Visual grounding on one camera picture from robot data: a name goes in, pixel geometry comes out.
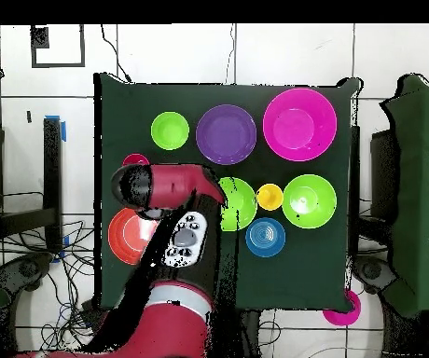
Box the orange-red plastic bowl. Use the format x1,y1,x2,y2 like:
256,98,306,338
107,207,159,267

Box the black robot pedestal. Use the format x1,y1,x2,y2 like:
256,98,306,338
239,310,262,358

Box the tangle of cables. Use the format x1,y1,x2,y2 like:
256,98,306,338
0,219,100,353

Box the small green plastic bowl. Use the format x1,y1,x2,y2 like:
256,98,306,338
150,111,190,151

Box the dark green tablecloth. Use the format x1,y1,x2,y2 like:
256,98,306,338
93,72,361,312

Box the large pink plastic bowl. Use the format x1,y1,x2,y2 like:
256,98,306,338
262,87,339,162

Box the black chair base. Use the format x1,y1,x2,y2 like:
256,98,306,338
352,253,398,296
0,252,55,299

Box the thin black cable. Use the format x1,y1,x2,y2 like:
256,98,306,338
100,23,132,84
224,23,237,85

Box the purple plastic bowl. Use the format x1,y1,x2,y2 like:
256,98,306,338
195,103,257,166

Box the red plastic cup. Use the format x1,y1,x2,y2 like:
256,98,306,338
121,152,151,167

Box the blue plastic bowl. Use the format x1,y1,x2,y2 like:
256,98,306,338
244,216,287,258

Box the yellow plastic cup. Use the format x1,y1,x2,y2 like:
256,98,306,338
256,183,285,213

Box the dark square frame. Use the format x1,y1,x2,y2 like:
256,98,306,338
30,23,86,69

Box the pink bowl on floor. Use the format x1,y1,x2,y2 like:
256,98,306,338
321,288,362,327

